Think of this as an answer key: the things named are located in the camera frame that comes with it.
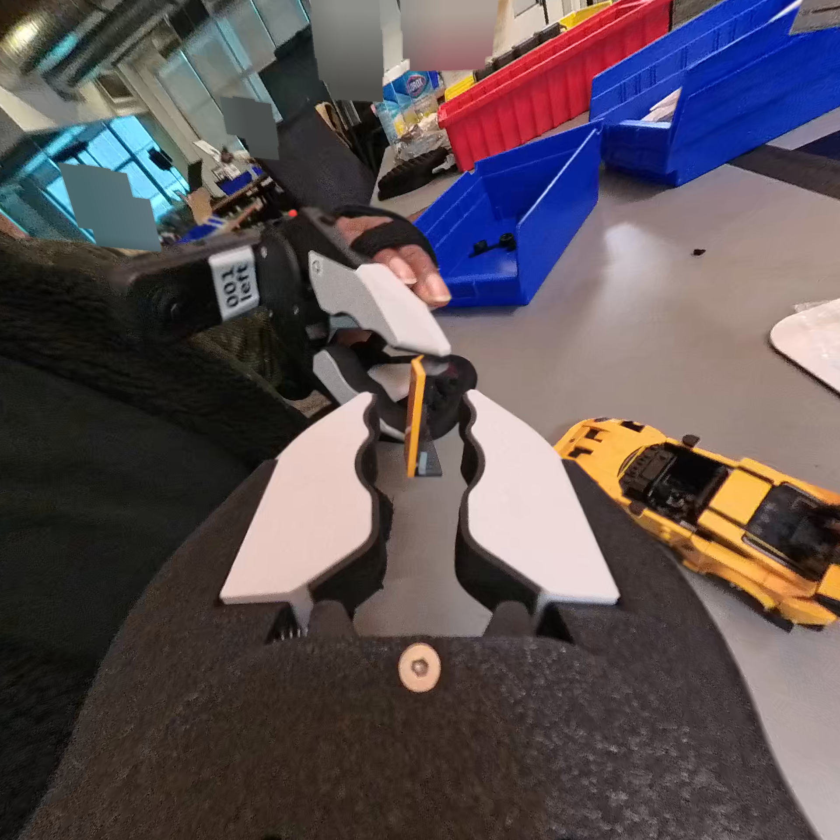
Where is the red storage bin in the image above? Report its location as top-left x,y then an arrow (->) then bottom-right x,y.
438,0 -> 673,173

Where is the person's left hand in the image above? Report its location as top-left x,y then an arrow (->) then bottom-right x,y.
336,215 -> 454,311

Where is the black ribbed object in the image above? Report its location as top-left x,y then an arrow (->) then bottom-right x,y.
377,147 -> 457,201

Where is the white book stand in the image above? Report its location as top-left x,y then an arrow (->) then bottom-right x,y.
770,301 -> 840,395

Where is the disinfectant wipes tub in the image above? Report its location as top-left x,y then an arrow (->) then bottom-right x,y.
384,69 -> 441,142

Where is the black office chair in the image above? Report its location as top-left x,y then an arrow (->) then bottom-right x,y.
276,98 -> 375,211

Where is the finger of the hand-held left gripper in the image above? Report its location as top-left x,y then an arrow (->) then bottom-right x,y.
312,346 -> 422,442
308,252 -> 452,358

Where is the yellow lego tile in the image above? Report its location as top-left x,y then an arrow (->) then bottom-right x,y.
405,354 -> 427,479

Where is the person's left forearm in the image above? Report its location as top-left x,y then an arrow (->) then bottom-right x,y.
0,230 -> 322,460

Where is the yellow storage bin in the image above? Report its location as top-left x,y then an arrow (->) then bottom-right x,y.
445,0 -> 632,101

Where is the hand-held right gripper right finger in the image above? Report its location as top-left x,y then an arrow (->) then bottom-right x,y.
456,389 -> 622,624

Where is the yellow lego car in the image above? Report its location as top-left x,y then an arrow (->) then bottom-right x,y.
554,419 -> 840,631

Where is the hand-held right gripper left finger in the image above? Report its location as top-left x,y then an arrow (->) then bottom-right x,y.
220,392 -> 395,634

